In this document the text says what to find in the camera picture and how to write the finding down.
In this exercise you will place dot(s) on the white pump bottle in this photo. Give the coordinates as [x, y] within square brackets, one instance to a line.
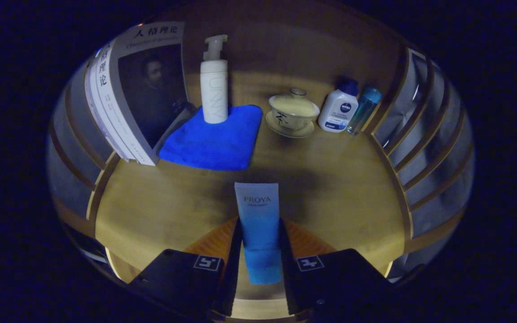
[214, 89]

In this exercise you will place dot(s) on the wooden countertop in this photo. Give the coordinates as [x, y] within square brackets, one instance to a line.
[330, 188]

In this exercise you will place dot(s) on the teal bottle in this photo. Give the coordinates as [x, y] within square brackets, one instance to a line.
[362, 110]

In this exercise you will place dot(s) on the blue cosmetic tube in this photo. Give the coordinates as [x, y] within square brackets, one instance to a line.
[258, 224]

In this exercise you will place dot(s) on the wooden cabinet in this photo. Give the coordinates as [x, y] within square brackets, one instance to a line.
[285, 45]

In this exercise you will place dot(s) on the white lotion bottle blue cap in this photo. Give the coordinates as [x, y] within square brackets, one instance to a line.
[339, 110]

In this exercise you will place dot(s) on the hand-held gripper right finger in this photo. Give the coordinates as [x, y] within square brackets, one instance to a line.
[285, 269]

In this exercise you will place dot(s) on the blue cloth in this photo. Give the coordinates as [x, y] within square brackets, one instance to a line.
[213, 143]

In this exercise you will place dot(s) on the purple and white book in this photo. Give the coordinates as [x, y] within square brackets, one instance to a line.
[97, 114]

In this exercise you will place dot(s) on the ceramic lidded teacup with saucer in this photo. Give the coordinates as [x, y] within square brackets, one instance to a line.
[292, 112]

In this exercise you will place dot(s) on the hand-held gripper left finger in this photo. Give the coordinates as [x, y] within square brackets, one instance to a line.
[234, 269]

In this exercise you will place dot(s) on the grey book with portrait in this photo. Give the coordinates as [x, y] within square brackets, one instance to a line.
[151, 89]

